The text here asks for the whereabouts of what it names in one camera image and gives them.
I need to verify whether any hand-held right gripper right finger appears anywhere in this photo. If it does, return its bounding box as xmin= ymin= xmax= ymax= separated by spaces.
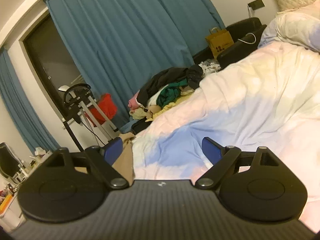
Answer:
xmin=195 ymin=137 xmax=284 ymax=190

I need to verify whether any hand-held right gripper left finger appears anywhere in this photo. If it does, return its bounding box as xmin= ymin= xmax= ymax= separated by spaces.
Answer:
xmin=40 ymin=137 xmax=130 ymax=190

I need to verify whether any tan t-shirt with white print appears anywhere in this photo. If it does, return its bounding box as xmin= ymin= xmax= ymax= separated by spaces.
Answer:
xmin=74 ymin=132 xmax=137 ymax=183

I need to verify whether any pale green cloth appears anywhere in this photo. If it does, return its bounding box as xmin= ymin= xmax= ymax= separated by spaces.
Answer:
xmin=129 ymin=108 xmax=148 ymax=121

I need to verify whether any red garment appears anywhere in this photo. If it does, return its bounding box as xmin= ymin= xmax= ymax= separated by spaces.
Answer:
xmin=89 ymin=93 xmax=118 ymax=128

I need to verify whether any garment steamer stand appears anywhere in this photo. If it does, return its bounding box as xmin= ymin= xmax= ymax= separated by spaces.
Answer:
xmin=58 ymin=84 xmax=120 ymax=146

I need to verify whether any pink garment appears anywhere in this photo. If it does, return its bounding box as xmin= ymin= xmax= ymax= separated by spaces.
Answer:
xmin=128 ymin=92 xmax=141 ymax=111

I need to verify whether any beige cloth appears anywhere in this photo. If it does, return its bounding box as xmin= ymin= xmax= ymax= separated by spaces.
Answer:
xmin=146 ymin=105 xmax=162 ymax=117

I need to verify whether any pastel tie-dye duvet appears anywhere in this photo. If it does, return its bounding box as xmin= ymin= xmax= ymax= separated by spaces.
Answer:
xmin=131 ymin=0 xmax=320 ymax=227

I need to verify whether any yellow towel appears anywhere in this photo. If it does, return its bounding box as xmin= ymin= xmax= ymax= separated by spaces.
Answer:
xmin=149 ymin=95 xmax=193 ymax=119

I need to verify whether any cream white garment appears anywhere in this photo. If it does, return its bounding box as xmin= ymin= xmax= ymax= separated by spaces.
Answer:
xmin=147 ymin=85 xmax=171 ymax=106

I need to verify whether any green garment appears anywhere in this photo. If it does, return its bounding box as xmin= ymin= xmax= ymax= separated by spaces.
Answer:
xmin=157 ymin=79 xmax=188 ymax=107

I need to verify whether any white patterned cloth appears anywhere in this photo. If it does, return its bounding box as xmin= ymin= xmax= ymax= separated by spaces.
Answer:
xmin=199 ymin=59 xmax=222 ymax=76

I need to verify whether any black garment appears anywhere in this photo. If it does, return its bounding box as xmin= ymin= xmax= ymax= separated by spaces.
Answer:
xmin=137 ymin=66 xmax=203 ymax=106

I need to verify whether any row of cosmetic bottles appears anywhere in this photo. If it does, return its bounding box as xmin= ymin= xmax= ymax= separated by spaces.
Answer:
xmin=17 ymin=155 xmax=38 ymax=178

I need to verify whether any narrow blue curtain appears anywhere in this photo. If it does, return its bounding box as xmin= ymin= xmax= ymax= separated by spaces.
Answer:
xmin=0 ymin=47 xmax=61 ymax=153

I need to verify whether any black box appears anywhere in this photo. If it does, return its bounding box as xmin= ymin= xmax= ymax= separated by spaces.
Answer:
xmin=217 ymin=39 xmax=261 ymax=68

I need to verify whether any dark glass window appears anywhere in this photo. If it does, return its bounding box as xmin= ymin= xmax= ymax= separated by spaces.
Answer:
xmin=21 ymin=12 xmax=88 ymax=121

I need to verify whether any yellow paper bag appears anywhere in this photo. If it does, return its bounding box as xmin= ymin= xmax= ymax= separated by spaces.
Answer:
xmin=205 ymin=27 xmax=234 ymax=59

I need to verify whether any wide blue curtain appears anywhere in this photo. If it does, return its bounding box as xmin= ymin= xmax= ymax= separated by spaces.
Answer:
xmin=44 ymin=0 xmax=226 ymax=136

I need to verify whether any orange box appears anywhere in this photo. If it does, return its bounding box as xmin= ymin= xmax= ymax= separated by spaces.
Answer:
xmin=0 ymin=194 xmax=13 ymax=211

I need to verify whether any white vanity desk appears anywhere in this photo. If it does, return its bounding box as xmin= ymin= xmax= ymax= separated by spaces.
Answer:
xmin=0 ymin=152 xmax=53 ymax=232

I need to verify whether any black armchair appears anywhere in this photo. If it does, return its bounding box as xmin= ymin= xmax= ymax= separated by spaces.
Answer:
xmin=194 ymin=17 xmax=267 ymax=64

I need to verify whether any black stand frame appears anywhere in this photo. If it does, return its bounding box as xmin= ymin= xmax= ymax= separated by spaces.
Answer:
xmin=61 ymin=116 xmax=85 ymax=152

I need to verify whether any wavy frame mirror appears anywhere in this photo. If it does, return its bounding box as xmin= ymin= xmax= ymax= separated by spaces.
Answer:
xmin=0 ymin=142 xmax=23 ymax=178

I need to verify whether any white cable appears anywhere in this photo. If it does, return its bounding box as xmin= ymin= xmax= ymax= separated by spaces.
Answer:
xmin=237 ymin=32 xmax=257 ymax=46

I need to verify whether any black wall socket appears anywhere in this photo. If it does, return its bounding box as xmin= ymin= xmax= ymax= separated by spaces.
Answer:
xmin=247 ymin=0 xmax=265 ymax=11

